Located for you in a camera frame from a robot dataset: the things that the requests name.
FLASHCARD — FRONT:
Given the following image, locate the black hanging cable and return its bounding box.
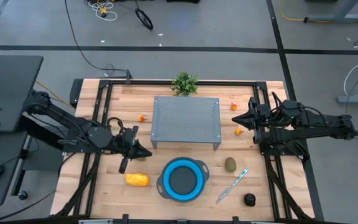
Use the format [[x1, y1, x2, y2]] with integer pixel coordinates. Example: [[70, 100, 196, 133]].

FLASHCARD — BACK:
[[63, 0, 129, 73]]

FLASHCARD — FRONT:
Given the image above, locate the yellow mango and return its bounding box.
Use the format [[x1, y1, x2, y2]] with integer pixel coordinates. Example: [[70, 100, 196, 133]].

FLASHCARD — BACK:
[[124, 172, 150, 187]]

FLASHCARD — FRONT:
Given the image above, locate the white cable with yellow plug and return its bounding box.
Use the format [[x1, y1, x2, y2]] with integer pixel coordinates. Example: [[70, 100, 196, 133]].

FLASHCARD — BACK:
[[85, 0, 118, 22]]

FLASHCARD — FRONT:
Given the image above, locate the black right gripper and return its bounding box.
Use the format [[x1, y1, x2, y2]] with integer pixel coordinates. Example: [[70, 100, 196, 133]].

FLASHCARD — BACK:
[[231, 96, 275, 131]]

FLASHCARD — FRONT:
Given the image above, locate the black cable loop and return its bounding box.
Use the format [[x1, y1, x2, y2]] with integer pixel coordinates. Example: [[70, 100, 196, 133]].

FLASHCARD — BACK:
[[134, 8, 154, 31]]

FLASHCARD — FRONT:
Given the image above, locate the black two-level desk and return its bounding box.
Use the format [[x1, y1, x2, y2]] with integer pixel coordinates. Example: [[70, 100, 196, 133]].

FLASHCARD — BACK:
[[0, 55, 45, 208]]

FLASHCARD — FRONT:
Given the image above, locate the black avocado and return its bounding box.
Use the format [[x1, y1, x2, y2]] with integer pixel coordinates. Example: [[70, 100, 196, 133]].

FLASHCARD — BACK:
[[243, 192, 257, 207]]

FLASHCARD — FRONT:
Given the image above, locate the grey perforated metal shelf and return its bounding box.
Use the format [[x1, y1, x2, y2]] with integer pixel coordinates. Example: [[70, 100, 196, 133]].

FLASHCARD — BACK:
[[150, 95, 223, 151]]

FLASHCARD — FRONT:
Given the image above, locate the blue grey collapsible colander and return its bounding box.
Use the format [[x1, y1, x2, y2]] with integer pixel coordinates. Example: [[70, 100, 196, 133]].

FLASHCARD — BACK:
[[156, 156, 210, 203]]

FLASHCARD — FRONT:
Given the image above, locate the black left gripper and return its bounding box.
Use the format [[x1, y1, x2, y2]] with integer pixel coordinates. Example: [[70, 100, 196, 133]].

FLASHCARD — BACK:
[[116, 126, 153, 160]]

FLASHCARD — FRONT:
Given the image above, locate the knife with patterned handle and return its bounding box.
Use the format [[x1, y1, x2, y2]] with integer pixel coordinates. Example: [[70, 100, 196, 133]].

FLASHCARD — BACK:
[[215, 167, 250, 205]]

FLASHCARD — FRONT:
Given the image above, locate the small green potted plant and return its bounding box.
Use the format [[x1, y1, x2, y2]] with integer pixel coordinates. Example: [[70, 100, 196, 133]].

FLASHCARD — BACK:
[[170, 71, 200, 97]]

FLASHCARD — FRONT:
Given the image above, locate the black aluminium table frame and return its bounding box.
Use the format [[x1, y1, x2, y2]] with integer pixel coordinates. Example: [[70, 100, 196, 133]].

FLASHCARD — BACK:
[[50, 77, 325, 224]]

